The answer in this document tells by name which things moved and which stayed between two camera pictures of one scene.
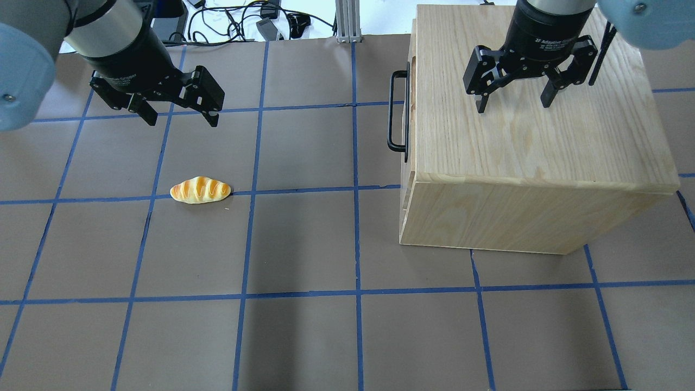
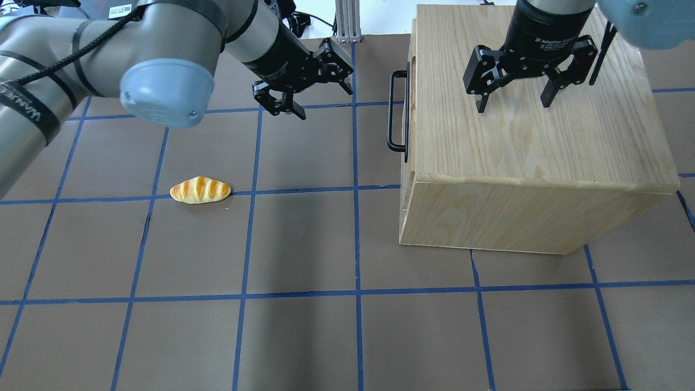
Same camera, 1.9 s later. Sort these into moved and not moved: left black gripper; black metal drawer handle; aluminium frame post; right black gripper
Moved: left black gripper
Not moved: right black gripper; aluminium frame post; black metal drawer handle
